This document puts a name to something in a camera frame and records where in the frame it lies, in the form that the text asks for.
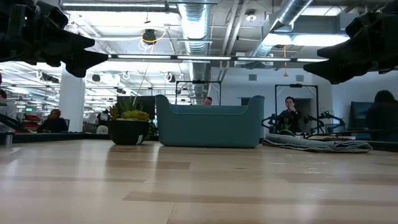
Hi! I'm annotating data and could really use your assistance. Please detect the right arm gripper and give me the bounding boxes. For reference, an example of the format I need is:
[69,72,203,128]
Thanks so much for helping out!
[303,0,398,85]

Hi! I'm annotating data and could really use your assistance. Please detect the black aluminium table frame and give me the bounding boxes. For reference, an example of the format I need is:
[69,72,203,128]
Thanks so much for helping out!
[0,132,110,144]

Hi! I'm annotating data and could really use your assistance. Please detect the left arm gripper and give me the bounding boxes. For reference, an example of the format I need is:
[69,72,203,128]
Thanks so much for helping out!
[0,0,109,78]

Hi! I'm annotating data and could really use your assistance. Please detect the background dark monitor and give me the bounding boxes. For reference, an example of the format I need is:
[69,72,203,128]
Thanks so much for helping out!
[349,101,374,130]

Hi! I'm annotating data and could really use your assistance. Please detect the silver ventilation duct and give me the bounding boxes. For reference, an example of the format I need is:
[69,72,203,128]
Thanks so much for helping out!
[248,0,315,60]
[178,0,212,103]

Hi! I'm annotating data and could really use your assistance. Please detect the white square pillar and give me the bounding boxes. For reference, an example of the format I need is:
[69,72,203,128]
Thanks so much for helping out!
[58,67,85,133]

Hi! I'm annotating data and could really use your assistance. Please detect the potted succulent plant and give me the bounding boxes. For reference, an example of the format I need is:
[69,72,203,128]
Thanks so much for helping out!
[107,96,153,146]

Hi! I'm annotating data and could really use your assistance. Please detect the black background rig frame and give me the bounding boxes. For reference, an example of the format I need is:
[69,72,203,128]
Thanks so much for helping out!
[275,83,320,128]
[175,80,222,105]

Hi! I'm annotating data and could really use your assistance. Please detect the long LED light bar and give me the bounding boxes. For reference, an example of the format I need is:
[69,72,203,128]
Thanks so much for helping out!
[107,53,330,64]

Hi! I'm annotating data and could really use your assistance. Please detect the teal plastic bin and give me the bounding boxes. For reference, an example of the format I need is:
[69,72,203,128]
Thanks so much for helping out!
[154,94,266,149]

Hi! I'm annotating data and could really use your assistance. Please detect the black ceiling camera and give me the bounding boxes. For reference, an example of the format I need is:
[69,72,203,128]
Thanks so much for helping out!
[142,29,157,44]

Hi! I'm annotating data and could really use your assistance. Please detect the grey folded towel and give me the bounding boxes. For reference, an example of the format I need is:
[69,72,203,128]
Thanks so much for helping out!
[262,133,373,154]

